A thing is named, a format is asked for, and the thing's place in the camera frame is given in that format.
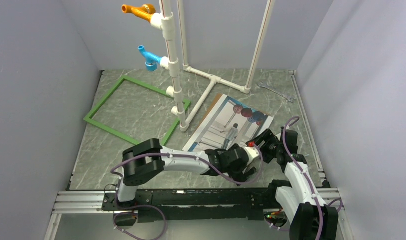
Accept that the printed photo with lanterns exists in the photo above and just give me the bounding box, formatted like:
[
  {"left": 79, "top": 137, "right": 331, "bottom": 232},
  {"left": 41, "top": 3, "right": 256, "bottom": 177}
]
[{"left": 182, "top": 94, "right": 273, "bottom": 152}]

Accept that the green wooden photo frame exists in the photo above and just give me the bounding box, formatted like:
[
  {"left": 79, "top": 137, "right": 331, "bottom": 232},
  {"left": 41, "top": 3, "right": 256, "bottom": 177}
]
[{"left": 83, "top": 75, "right": 192, "bottom": 147}]

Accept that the white PVC pipe stand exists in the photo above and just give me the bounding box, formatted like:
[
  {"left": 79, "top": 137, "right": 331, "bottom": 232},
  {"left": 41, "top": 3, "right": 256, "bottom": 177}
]
[{"left": 170, "top": 0, "right": 275, "bottom": 132}]

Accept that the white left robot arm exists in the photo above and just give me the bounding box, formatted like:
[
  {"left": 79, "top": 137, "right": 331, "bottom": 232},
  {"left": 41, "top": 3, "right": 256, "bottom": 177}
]
[{"left": 110, "top": 138, "right": 263, "bottom": 210}]

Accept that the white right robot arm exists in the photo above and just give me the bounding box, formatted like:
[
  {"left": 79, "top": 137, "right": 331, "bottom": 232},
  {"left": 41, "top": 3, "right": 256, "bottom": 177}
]
[{"left": 246, "top": 129, "right": 338, "bottom": 240}]

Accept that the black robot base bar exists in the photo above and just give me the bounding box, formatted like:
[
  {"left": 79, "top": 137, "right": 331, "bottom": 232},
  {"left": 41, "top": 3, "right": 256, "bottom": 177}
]
[{"left": 101, "top": 188, "right": 280, "bottom": 221}]

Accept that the silver open-end wrench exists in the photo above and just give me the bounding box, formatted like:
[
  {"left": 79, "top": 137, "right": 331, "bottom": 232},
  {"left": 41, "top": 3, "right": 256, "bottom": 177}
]
[{"left": 257, "top": 81, "right": 295, "bottom": 103}]

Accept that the blue plastic faucet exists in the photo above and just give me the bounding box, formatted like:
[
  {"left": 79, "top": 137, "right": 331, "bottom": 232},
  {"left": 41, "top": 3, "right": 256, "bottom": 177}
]
[{"left": 137, "top": 45, "right": 162, "bottom": 72}]

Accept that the orange plastic faucet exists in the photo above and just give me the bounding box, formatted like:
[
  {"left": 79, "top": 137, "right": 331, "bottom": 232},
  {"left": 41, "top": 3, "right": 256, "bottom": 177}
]
[{"left": 121, "top": 3, "right": 156, "bottom": 22}]

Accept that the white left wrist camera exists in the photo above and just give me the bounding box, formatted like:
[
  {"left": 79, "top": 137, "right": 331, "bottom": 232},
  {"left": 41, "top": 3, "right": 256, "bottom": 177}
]
[{"left": 244, "top": 141, "right": 261, "bottom": 166}]

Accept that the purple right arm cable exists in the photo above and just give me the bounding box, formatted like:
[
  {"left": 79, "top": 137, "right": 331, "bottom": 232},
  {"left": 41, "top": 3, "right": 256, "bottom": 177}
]
[{"left": 264, "top": 115, "right": 343, "bottom": 240}]

